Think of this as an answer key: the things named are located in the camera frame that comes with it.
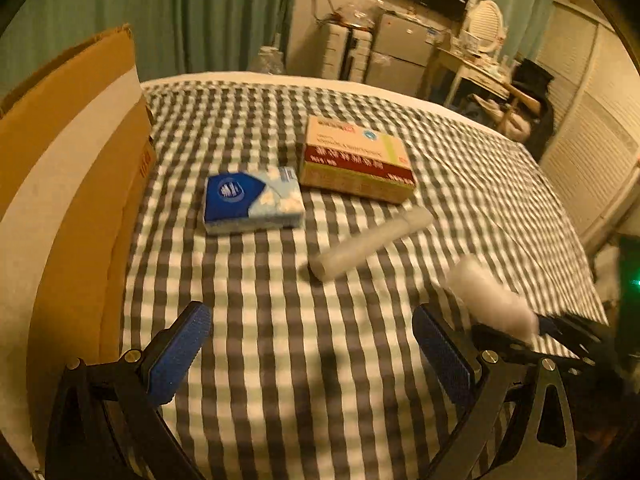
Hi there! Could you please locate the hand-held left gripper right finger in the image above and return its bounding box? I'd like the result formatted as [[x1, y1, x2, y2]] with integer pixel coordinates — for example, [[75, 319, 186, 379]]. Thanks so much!
[[412, 304, 583, 480]]

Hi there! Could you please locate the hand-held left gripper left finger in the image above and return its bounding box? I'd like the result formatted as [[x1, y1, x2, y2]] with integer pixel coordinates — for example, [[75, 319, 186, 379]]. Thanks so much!
[[45, 301, 213, 480]]

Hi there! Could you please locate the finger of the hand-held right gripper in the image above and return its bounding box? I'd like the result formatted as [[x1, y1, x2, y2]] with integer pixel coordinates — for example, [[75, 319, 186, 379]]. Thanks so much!
[[538, 313, 617, 367], [472, 323, 539, 362]]

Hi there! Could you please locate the grey checked bed sheet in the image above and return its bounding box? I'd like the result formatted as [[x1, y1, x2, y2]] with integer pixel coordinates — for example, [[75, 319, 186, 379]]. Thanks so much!
[[117, 72, 611, 480]]

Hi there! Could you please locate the white plastic tube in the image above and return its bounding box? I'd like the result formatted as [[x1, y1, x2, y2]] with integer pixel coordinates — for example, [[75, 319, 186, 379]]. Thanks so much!
[[307, 206, 435, 282]]

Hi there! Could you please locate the white louvred wardrobe door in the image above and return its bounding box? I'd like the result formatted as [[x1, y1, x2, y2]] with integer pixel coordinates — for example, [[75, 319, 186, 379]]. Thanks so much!
[[537, 0, 640, 251]]

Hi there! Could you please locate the blue tissue pack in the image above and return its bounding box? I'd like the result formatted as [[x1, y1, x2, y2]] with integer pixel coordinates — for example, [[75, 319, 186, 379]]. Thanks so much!
[[202, 166, 307, 237]]

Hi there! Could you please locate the brown cardboard carton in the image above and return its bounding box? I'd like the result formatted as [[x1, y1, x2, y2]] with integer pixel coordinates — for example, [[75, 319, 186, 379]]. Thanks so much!
[[0, 24, 156, 466]]

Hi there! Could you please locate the red and yellow cardboard box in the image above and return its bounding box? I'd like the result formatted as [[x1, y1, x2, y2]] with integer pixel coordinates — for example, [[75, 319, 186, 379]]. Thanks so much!
[[298, 115, 417, 205]]

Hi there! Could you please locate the pale cloth bundle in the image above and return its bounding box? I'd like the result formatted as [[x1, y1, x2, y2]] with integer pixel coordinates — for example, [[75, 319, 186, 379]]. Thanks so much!
[[504, 109, 534, 142]]

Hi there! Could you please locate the wooden chair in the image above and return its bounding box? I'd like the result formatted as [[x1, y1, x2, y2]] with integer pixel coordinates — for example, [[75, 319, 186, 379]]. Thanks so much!
[[462, 80, 551, 147]]

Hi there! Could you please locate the black garment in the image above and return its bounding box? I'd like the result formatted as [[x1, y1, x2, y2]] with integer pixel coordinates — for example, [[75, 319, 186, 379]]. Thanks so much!
[[510, 57, 557, 157]]

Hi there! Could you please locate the wooden vanity table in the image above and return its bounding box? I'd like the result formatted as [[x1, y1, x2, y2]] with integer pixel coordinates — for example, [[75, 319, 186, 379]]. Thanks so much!
[[430, 45, 516, 111]]

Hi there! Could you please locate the silver fridge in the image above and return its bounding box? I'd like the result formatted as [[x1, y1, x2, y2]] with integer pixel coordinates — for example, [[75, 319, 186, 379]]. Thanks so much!
[[365, 7, 446, 96]]

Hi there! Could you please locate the white ribbed suitcase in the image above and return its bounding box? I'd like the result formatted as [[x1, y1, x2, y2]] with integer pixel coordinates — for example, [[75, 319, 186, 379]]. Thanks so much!
[[322, 22, 373, 81]]

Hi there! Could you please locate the white oval mirror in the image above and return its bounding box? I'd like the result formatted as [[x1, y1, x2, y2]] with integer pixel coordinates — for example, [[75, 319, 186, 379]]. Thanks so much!
[[465, 0, 506, 56]]

